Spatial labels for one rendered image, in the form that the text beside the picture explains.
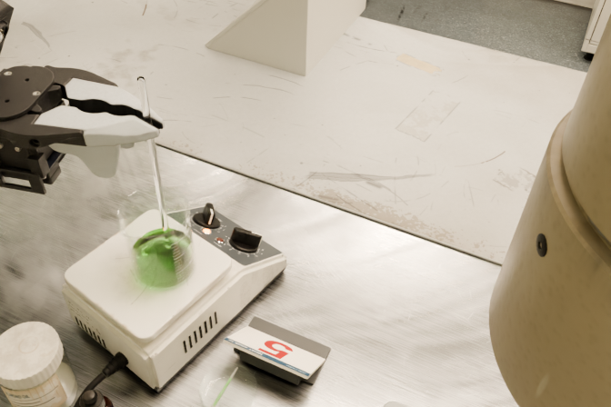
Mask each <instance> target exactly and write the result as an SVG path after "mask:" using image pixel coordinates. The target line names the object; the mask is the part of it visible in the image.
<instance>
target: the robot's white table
mask: <svg viewBox="0 0 611 407"><path fill-rule="evenodd" d="M3 1H5V2H6V3H8V4H9V5H11V6H12V7H13V8H14V12H13V14H12V17H11V21H10V25H9V30H8V33H7V35H6V39H5V41H4V45H3V48H2V51H1V54H0V72H1V71H2V70H3V69H4V68H6V69H8V68H10V67H13V66H19V65H28V66H33V65H37V66H42V67H45V66H46V65H51V66H53V67H70V68H77V69H83V70H86V71H89V72H92V73H94V74H97V75H100V76H102V77H104V78H105V79H107V80H109V81H111V82H113V83H116V84H117V85H118V87H119V88H121V89H123V90H125V91H127V92H128V93H130V94H132V95H134V96H135V97H136V98H138V99H139V100H140V96H139V91H138V85H137V77H138V76H143V77H144V78H145V85H146V91H147V96H148V102H149V107H150V108H151V109H153V110H154V111H155V112H156V113H157V114H158V115H159V116H160V117H161V118H162V119H163V120H164V123H165V127H164V128H163V129H159V131H160V135H159V136H158V137H156V138H155V145H158V146H161V147H164V148H166V149H169V150H172V151H174V152H177V153H180V154H184V155H187V156H189V157H192V158H195V159H197V160H200V161H203V162H205V163H208V164H212V165H215V166H218V167H220V168H223V169H226V170H228V171H231V172H234V173H236V174H241V175H243V176H246V177H249V178H251V179H254V180H257V181H259V182H262V183H265V184H269V185H272V186H274V187H277V188H280V189H283V190H285V191H288V192H290V193H293V194H298V195H300V196H303V197H305V198H308V199H311V200H314V201H316V202H319V203H321V204H326V205H329V206H331V207H334V208H336V209H339V210H342V211H345V212H347V213H351V214H354V215H357V216H360V217H362V218H365V219H367V220H370V221H373V222H376V223H380V224H382V225H385V226H388V227H391V228H394V229H396V230H398V231H401V232H404V233H409V234H411V235H413V236H416V237H419V238H422V239H425V240H427V241H429V242H432V243H437V244H440V245H442V246H444V247H447V248H450V249H453V250H456V251H458V252H460V253H465V254H468V255H471V256H474V257H475V258H478V259H481V260H484V261H487V262H490V263H493V264H496V265H499V266H502V265H503V262H504V260H505V258H506V253H507V251H508V248H509V245H510V244H511V241H512V239H513V236H514V233H515V231H516V227H517V225H518V222H519V219H520V217H521V214H522V212H523V210H524V207H525V205H526V200H527V198H528V195H529V194H530V191H531V188H532V186H533V183H534V180H535V179H536V174H537V172H538V169H539V167H540V164H541V162H542V160H543V157H544V154H545V152H546V148H547V146H548V143H549V141H550V138H551V135H552V133H553V132H554V130H555V128H556V126H557V125H558V123H559V122H560V121H561V119H562V118H563V117H564V116H565V115H566V114H567V113H568V112H569V111H570V110H572V109H573V108H574V105H575V103H576V99H577V97H578V95H579V92H580V90H581V87H582V85H583V82H584V81H585V78H586V74H587V73H585V72H581V71H577V70H574V69H570V68H566V67H563V66H559V65H552V64H549V63H544V62H540V61H537V60H533V59H529V58H525V57H522V56H518V55H511V54H508V53H504V52H500V51H497V50H492V49H488V48H485V47H482V46H478V45H471V44H468V43H464V42H460V41H456V40H453V39H449V38H445V37H442V36H438V35H431V34H428V33H424V32H420V31H416V30H413V29H409V28H405V27H402V26H398V25H391V24H388V23H383V22H378V21H375V20H372V19H368V18H364V17H361V16H359V17H358V18H357V19H356V20H355V21H354V22H353V23H352V24H351V25H350V26H349V27H348V29H347V30H346V31H345V32H344V33H343V34H342V36H341V37H340V38H339V39H338V40H337V41H336V43H335V44H334V45H333V46H332V47H331V48H330V49H329V51H328V52H327V53H326V54H325V55H324V56H323V58H322V59H321V60H320V61H319V62H318V63H317V64H316V66H315V67H314V68H313V69H312V70H311V71H310V73H309V74H308V75H307V76H302V75H300V74H294V73H290V72H287V71H284V70H281V69H278V68H274V67H272V66H268V65H262V64H259V63H257V62H253V61H250V60H246V59H244V58H240V57H237V56H234V55H229V54H225V53H222V52H218V51H216V50H213V49H209V48H207V46H206V45H205V44H206V43H207V42H208V41H210V40H211V39H212V38H213V37H214V36H215V35H217V34H218V33H219V32H220V31H222V30H223V29H224V28H225V27H226V26H227V25H229V24H230V23H231V22H232V21H234V20H235V19H236V18H237V17H238V16H239V15H241V14H242V13H243V12H244V11H245V10H246V9H247V8H248V7H249V6H250V5H252V4H253V3H254V2H255V1H256V0H3Z"/></svg>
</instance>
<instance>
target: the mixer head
mask: <svg viewBox="0 0 611 407"><path fill-rule="evenodd" d="M489 331H490V338H491V343H492V348H493V352H494V355H495V358H496V363H497V366H498V369H499V371H500V373H501V375H502V378H503V380H504V382H505V384H506V387H507V389H508V390H509V391H510V393H511V395H512V397H513V398H514V400H515V402H516V404H517V405H518V407H611V14H610V16H609V18H608V21H607V23H606V27H605V30H604V32H603V34H602V37H601V39H600V42H599V44H598V47H597V49H596V52H595V55H594V57H593V60H592V62H591V65H590V66H589V69H588V71H587V74H586V78H585V81H584V82H583V85H582V87H581V90H580V92H579V95H578V97H577V99H576V103H575V105H574V108H573V109H572V110H570V111H569V112H568V113H567V114H566V115H565V116H564V117H563V118H562V119H561V121H560V122H559V123H558V125H557V126H556V128H555V130H554V132H553V133H552V135H551V138H550V141H549V143H548V146H547V148H546V152H545V154H544V157H543V160H542V162H541V164H540V167H539V169H538V172H537V174H536V179H535V180H534V183H533V186H532V188H531V191H530V194H529V195H528V198H527V200H526V205H525V207H524V210H523V212H522V214H521V217H520V219H519V222H518V225H517V227H516V231H515V233H514V236H513V239H512V241H511V244H510V245H509V248H508V251H507V253H506V258H505V260H504V262H503V265H502V267H501V270H500V272H499V275H498V277H497V279H496V284H495V286H494V289H493V291H492V295H491V299H490V305H489Z"/></svg>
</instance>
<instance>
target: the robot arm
mask: <svg viewBox="0 0 611 407"><path fill-rule="evenodd" d="M13 12H14V8H13V7H12V6H11V5H9V4H8V3H6V2H5V1H3V0H0V54H1V51H2V48H3V45H4V41H5V39H6V35H7V33H8V30H9V25H10V21H11V17H12V14H13ZM62 99H65V100H67V101H68V102H69V103H68V106H65V100H62ZM150 114H151V119H152V124H150V123H148V122H146V121H145V120H144V117H143V112H142V106H141V101H140V100H139V99H138V98H136V97H135V96H134V95H132V94H130V93H128V92H127V91H125V90H123V89H121V88H119V87H118V85H117V84H116V83H113V82H111V81H109V80H107V79H105V78H104V77H102V76H100V75H97V74H94V73H92V72H89V71H86V70H83V69H77V68H70V67H53V66H51V65H46V66H45V67H42V66H37V65H33V66H28V65H19V66H13V67H10V68H8V69H6V68H4V69H3V70H2V71H1V72H0V187H4V188H10V189H16V190H20V191H26V192H30V193H36V194H46V189H45V185H44V184H53V183H54V181H55V180H56V178H57V177H58V176H59V174H60V173H61V172H62V171H61V168H60V166H59V164H60V162H61V161H62V160H63V158H64V157H65V155H66V154H72V155H75V156H77V157H78V158H80V159H81V160H82V161H83V162H84V164H85V165H86V166H87V167H88V169H89V170H90V171H91V172H92V173H93V174H94V175H96V176H98V177H102V178H111V177H113V176H115V174H116V172H117V166H118V160H119V153H120V147H121V148H125V149H130V148H132V147H133V146H134V145H135V143H138V142H142V141H145V140H149V139H153V138H156V137H158V136H159V135H160V131H159V129H163V128H164V127H165V123H164V120H163V119H162V118H161V117H160V116H159V115H158V114H157V113H156V112H155V111H154V110H153V109H151V108H150ZM4 177H11V178H16V179H21V180H27V181H29V183H30V185H31V187H30V186H25V185H20V184H10V183H6V182H5V179H4Z"/></svg>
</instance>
